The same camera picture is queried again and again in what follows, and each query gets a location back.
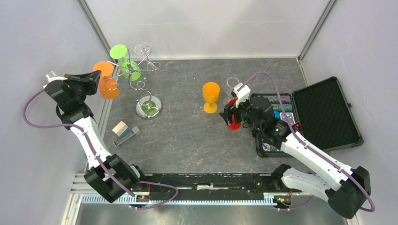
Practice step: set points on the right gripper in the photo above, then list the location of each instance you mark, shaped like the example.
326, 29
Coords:
229, 109

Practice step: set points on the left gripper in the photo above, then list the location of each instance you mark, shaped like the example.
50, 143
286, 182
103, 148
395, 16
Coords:
93, 79

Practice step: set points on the orange wine glass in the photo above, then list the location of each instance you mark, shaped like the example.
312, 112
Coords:
107, 86

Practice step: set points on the red wine glass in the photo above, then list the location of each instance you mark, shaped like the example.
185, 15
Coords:
233, 125

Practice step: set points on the clear wine glass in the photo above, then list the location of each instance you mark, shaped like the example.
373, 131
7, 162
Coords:
227, 89
145, 49

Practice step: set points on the yellow wine glass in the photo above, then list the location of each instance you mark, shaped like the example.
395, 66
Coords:
210, 91

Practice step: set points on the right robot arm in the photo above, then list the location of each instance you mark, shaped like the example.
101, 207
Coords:
344, 188

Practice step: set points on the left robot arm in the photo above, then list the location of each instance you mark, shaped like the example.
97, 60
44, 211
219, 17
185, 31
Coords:
108, 174

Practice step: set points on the green wine glass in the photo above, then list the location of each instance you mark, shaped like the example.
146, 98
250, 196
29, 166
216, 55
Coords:
128, 67

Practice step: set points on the clear wine glass on rack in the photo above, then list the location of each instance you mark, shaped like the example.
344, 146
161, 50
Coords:
145, 49

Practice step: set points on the chrome wine glass rack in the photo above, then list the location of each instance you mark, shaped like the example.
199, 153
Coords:
148, 106

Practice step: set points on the blue round dealer chip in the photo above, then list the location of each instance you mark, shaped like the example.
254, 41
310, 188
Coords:
277, 114

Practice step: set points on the blue playing card deck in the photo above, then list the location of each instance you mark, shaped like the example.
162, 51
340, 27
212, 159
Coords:
288, 117

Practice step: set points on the beige and blue toy brick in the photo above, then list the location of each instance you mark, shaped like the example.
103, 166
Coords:
121, 129

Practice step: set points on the grey toy girder piece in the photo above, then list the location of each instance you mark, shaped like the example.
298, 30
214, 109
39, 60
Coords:
130, 133

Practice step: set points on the black poker chip case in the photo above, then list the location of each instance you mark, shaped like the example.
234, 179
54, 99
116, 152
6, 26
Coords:
322, 114

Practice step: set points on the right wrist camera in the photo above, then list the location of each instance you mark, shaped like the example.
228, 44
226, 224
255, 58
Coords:
241, 93

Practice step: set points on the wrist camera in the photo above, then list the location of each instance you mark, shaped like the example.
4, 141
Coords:
51, 76
241, 93

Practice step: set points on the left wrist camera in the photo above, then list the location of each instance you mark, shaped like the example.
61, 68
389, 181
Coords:
51, 76

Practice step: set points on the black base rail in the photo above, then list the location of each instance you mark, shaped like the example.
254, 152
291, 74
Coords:
210, 188

